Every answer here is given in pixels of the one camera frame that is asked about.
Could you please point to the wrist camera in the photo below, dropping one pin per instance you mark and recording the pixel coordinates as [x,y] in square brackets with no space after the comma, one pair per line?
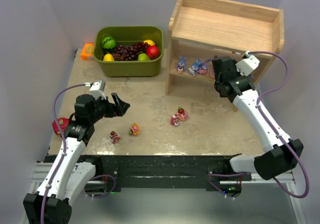
[248,64]
[96,89]

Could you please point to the yellow lemon toy front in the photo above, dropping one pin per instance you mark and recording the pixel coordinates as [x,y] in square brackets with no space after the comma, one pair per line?
[108,58]

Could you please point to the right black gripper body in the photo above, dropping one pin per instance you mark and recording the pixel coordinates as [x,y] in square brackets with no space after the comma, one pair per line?
[220,65]

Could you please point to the red strawberry bear figure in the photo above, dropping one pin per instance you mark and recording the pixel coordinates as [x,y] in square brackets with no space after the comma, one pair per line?
[114,137]

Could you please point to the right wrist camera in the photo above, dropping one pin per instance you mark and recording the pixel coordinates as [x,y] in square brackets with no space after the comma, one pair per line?
[248,64]

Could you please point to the red white box behind shelf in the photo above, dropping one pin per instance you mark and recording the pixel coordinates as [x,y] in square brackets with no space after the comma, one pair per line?
[237,53]

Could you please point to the yellow lemon toy back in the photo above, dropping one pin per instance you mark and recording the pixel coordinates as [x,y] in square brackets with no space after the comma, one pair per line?
[149,42]

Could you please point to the wooden two-tier shelf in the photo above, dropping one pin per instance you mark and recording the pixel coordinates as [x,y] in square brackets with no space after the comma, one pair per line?
[203,28]

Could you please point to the aluminium rail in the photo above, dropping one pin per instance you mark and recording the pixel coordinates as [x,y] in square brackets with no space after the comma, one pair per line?
[231,188]

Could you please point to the green pear toy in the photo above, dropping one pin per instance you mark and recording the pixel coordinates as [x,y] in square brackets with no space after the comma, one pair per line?
[143,57]

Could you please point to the green watermelon toy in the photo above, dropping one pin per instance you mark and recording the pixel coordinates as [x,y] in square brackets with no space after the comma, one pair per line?
[108,43]

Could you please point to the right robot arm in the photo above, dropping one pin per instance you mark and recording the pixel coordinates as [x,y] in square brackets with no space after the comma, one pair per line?
[233,81]

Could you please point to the orange snack box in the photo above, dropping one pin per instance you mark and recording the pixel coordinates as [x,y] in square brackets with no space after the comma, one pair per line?
[87,52]

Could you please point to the yellow lemon toy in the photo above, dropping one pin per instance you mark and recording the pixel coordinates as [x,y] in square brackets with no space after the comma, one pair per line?
[108,58]
[149,42]

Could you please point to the pink bear yellow flower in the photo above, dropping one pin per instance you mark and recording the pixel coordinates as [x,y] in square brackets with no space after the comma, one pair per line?
[134,129]

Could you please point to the green plastic basin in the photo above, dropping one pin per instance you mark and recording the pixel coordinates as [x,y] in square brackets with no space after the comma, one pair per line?
[125,36]

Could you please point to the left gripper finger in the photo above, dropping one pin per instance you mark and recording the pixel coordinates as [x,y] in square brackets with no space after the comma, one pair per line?
[121,108]
[117,100]

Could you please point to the red strawberry toy at edge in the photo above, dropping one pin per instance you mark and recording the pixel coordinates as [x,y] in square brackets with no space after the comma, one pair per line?
[60,126]

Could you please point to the purple grape bunch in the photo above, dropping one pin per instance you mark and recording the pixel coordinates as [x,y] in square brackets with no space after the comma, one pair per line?
[129,52]

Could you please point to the pink bear with cake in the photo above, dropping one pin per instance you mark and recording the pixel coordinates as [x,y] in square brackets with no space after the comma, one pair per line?
[174,120]

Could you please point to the pink bear strawberry donut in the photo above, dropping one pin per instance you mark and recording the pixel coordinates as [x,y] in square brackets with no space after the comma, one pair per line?
[182,114]

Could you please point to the purple bunny with bottle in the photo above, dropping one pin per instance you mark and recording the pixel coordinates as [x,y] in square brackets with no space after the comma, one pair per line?
[194,68]

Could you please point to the red apple toy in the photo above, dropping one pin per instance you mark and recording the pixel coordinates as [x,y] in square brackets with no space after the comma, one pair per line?
[153,52]

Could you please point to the purple bunny strawberry cake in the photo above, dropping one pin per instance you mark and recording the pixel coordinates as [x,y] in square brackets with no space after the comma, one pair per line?
[181,65]

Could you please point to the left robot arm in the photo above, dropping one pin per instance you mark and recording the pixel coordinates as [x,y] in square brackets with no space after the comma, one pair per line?
[62,159]

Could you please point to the black base frame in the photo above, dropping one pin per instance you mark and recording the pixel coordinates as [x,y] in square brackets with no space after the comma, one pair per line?
[177,171]

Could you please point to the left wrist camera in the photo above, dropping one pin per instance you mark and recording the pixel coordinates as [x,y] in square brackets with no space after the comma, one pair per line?
[96,89]

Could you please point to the purple bunny pink donut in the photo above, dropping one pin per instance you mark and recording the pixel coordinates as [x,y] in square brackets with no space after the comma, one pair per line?
[204,66]
[212,74]

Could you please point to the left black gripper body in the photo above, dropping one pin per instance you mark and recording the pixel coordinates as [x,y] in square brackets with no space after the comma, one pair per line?
[110,109]

